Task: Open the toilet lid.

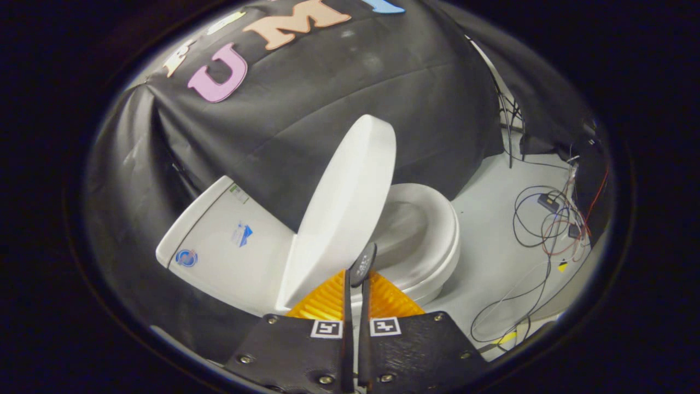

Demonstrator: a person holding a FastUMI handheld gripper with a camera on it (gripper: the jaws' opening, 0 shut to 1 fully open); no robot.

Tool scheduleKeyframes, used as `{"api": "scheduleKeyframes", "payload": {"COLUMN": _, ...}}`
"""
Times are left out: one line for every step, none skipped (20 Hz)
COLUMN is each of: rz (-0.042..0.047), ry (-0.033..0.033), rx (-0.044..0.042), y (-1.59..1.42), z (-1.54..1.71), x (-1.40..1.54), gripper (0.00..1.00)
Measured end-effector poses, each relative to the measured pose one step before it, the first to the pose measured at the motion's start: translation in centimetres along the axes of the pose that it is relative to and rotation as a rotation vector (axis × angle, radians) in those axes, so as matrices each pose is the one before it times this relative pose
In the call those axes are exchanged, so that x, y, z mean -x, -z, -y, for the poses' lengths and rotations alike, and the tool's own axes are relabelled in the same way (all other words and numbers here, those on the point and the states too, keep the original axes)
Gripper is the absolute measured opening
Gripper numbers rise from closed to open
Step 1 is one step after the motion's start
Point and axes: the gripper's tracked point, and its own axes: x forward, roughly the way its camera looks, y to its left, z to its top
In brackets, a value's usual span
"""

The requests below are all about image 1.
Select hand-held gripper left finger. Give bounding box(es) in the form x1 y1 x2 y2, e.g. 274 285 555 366
224 268 355 393

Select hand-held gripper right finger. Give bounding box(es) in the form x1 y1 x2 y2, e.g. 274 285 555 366
358 271 488 392

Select white toilet lid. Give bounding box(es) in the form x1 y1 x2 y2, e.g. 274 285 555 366
275 114 397 314

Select white toilet bowl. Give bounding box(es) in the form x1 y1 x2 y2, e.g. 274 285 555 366
375 200 461 307

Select white toilet seat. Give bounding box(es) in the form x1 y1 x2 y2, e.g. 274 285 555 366
377 183 461 292

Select white tank cover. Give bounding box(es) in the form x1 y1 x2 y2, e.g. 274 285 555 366
156 175 249 269

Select black cable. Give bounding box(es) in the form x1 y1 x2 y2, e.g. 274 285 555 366
470 185 590 345

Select red cable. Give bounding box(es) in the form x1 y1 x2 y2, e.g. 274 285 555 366
541 164 609 258

